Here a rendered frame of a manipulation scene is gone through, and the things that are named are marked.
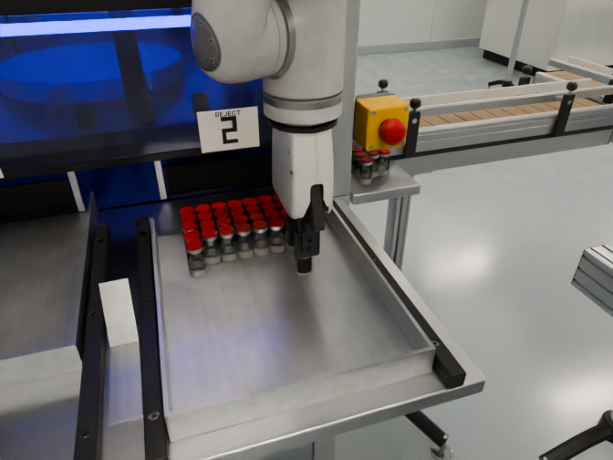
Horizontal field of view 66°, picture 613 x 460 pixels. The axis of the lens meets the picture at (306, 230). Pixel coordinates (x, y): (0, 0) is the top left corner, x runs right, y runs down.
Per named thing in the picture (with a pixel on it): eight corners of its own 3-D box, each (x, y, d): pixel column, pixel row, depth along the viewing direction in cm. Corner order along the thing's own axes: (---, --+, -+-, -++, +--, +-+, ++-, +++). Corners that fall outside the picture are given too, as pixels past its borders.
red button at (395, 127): (373, 140, 76) (375, 116, 74) (396, 137, 77) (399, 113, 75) (384, 149, 73) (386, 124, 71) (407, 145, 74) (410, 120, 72)
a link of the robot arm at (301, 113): (254, 79, 52) (255, 107, 54) (273, 104, 45) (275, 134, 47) (326, 74, 54) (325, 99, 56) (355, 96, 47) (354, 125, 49)
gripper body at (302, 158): (257, 97, 54) (263, 185, 60) (281, 128, 46) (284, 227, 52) (320, 91, 56) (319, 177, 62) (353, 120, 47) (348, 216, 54)
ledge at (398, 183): (326, 171, 93) (326, 162, 92) (385, 162, 96) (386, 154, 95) (353, 204, 82) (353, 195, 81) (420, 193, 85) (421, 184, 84)
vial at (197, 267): (189, 269, 63) (183, 241, 60) (205, 266, 63) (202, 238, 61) (191, 279, 61) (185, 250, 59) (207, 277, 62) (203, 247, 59)
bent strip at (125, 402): (110, 322, 55) (98, 282, 52) (138, 317, 56) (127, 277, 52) (109, 425, 43) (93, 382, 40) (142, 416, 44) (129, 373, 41)
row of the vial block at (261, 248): (187, 260, 65) (182, 232, 62) (312, 238, 69) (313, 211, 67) (189, 269, 63) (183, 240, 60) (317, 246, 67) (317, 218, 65)
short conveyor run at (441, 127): (330, 191, 90) (333, 109, 81) (305, 159, 102) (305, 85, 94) (614, 147, 108) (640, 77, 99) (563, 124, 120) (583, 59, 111)
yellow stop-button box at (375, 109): (348, 136, 82) (350, 95, 78) (386, 131, 84) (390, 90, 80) (367, 153, 76) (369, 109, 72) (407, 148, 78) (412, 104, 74)
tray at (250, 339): (154, 238, 69) (150, 218, 68) (322, 212, 76) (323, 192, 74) (171, 442, 42) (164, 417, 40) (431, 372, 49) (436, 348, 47)
